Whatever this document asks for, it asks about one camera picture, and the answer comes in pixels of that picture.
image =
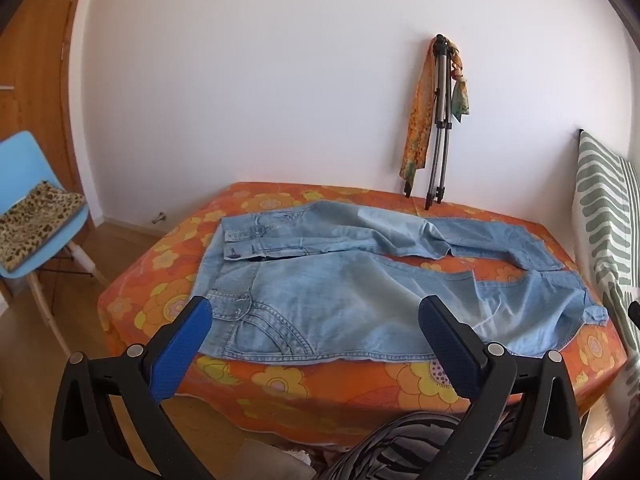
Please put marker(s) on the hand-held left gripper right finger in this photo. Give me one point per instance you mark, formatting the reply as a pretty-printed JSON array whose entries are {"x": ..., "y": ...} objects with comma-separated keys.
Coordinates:
[{"x": 450, "y": 350}]

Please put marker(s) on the orange patterned scarf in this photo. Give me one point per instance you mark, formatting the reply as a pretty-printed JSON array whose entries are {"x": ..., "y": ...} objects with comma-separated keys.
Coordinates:
[{"x": 419, "y": 125}]

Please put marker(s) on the grey folded tripod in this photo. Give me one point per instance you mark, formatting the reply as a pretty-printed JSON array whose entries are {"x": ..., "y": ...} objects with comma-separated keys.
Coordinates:
[{"x": 440, "y": 110}]

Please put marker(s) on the green patterned scarf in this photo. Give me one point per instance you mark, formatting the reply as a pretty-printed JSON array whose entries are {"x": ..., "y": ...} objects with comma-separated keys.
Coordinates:
[{"x": 461, "y": 100}]

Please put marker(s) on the person's zebra striped clothing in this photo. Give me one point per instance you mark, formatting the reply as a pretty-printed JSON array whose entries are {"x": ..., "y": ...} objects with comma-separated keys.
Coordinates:
[{"x": 390, "y": 445}]

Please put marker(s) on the orange floral cloth cover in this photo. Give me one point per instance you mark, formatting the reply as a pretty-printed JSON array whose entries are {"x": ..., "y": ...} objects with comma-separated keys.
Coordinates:
[{"x": 260, "y": 390}]

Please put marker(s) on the metal door stop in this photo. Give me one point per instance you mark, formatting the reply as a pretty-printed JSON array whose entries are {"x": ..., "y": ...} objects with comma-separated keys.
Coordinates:
[{"x": 159, "y": 217}]

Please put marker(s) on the light blue denim pants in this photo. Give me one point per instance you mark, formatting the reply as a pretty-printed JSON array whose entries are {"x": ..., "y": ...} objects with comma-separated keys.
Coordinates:
[{"x": 325, "y": 300}]

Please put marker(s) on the leopard print cushion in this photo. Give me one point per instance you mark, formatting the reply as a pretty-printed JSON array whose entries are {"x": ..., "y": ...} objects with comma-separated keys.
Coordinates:
[{"x": 35, "y": 220}]

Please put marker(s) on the wooden door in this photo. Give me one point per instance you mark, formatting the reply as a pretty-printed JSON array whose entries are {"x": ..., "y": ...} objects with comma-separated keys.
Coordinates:
[{"x": 35, "y": 50}]

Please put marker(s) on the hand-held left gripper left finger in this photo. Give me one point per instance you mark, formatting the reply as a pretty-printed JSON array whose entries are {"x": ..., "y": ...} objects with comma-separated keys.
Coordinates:
[{"x": 185, "y": 345}]

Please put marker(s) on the blue plastic chair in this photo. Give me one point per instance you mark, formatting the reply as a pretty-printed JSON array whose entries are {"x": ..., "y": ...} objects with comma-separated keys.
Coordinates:
[{"x": 25, "y": 160}]

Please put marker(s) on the green white leaf cushion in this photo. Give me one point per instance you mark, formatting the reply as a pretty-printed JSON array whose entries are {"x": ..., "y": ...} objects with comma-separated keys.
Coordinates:
[{"x": 600, "y": 200}]

